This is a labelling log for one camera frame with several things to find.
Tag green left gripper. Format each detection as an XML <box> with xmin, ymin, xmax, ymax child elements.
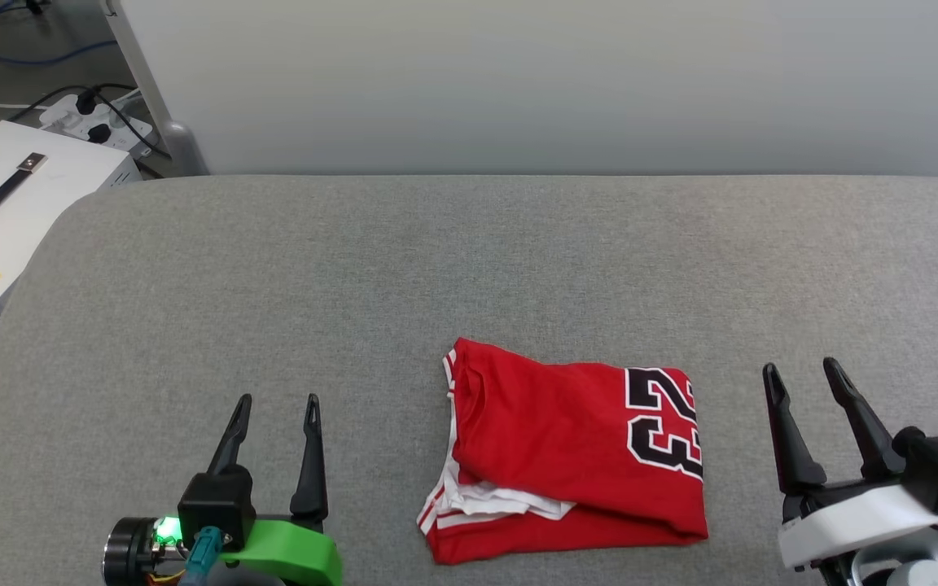
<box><xmin>206</xmin><ymin>394</ymin><xmax>344</xmax><ymax>586</ymax></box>

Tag teal plug left camera cable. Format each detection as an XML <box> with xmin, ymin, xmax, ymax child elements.
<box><xmin>178</xmin><ymin>526</ymin><xmax>227</xmax><ymax>586</ymax></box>

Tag white power strip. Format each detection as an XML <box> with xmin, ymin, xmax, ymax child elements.
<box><xmin>38</xmin><ymin>93</ymin><xmax>155</xmax><ymax>159</ymax></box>

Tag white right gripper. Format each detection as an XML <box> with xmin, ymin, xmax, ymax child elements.
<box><xmin>761</xmin><ymin>356</ymin><xmax>938</xmax><ymax>572</ymax></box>

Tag white partition screen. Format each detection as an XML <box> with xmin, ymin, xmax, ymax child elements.
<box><xmin>101</xmin><ymin>0</ymin><xmax>938</xmax><ymax>178</ymax></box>

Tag blue cable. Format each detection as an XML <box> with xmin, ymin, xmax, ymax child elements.
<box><xmin>0</xmin><ymin>0</ymin><xmax>119</xmax><ymax>68</ymax></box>

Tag black power cable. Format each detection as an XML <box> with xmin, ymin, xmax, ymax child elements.
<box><xmin>0</xmin><ymin>81</ymin><xmax>173</xmax><ymax>160</ymax></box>

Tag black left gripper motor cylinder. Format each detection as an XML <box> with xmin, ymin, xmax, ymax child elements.
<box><xmin>102</xmin><ymin>516</ymin><xmax>164</xmax><ymax>586</ymax></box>

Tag red white basketball jersey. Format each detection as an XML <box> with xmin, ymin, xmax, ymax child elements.
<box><xmin>417</xmin><ymin>337</ymin><xmax>711</xmax><ymax>566</ymax></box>

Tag white equipment case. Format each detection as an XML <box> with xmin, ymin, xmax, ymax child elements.
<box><xmin>0</xmin><ymin>120</ymin><xmax>143</xmax><ymax>348</ymax></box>

